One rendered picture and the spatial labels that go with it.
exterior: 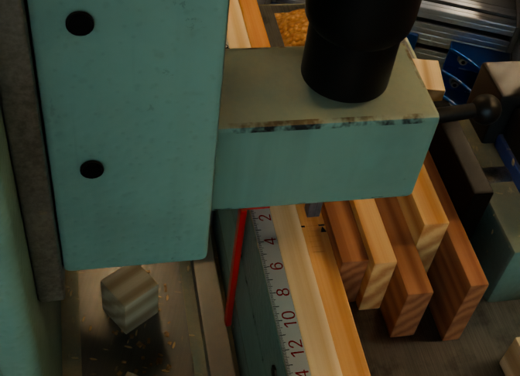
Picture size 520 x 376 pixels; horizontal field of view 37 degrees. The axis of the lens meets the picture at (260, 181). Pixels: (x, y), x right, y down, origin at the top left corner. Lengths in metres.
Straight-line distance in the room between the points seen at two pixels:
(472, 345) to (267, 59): 0.25
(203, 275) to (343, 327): 0.20
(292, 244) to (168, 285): 0.18
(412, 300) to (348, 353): 0.06
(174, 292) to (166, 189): 0.29
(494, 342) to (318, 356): 0.15
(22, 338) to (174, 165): 0.12
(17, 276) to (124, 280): 0.26
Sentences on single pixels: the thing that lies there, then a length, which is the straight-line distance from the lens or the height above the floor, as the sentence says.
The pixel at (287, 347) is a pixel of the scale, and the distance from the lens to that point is 0.47.
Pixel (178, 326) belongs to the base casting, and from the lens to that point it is 0.65.
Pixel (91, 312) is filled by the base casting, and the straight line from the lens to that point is 0.66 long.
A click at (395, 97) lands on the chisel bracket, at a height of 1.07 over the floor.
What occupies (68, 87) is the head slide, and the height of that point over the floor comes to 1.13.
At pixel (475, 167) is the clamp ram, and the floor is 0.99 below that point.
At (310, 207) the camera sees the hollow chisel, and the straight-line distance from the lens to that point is 0.53.
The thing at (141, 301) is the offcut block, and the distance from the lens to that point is 0.63.
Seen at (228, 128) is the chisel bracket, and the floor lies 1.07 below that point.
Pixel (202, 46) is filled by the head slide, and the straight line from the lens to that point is 0.33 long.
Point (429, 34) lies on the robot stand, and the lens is 1.19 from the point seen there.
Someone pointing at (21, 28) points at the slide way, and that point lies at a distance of 0.32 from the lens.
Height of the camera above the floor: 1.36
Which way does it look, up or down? 47 degrees down
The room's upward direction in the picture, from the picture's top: 9 degrees clockwise
